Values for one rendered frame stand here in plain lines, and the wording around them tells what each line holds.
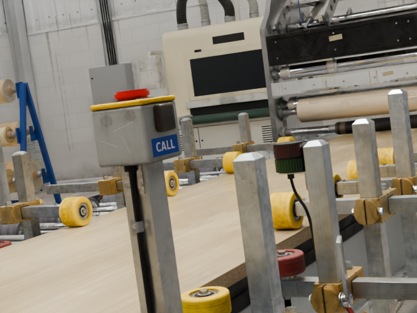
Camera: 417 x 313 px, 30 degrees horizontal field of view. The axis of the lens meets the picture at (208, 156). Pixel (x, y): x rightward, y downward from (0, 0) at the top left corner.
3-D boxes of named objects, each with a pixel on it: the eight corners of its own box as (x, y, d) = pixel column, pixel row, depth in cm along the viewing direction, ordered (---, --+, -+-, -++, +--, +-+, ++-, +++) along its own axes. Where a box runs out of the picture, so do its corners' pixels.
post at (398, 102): (429, 295, 179) (406, 87, 175) (425, 300, 176) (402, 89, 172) (413, 295, 181) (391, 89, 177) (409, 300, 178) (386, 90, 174)
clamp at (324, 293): (366, 293, 141) (362, 266, 140) (339, 317, 129) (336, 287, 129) (336, 292, 144) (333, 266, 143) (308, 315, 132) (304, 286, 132)
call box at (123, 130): (184, 161, 89) (175, 94, 88) (150, 171, 83) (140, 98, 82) (134, 165, 93) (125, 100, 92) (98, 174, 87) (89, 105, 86)
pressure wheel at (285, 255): (317, 306, 145) (309, 246, 144) (300, 320, 138) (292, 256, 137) (278, 305, 149) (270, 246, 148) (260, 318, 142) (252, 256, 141)
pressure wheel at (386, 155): (392, 167, 227) (400, 177, 233) (393, 143, 230) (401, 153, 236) (372, 169, 230) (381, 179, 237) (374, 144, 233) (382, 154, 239)
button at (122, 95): (157, 102, 88) (156, 87, 88) (138, 105, 85) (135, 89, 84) (129, 105, 90) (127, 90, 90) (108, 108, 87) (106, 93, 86)
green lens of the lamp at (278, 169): (316, 166, 136) (314, 153, 136) (302, 171, 131) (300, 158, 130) (284, 168, 139) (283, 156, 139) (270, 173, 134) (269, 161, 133)
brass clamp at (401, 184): (432, 190, 183) (429, 169, 182) (416, 200, 171) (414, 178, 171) (406, 191, 186) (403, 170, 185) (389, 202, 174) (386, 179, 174)
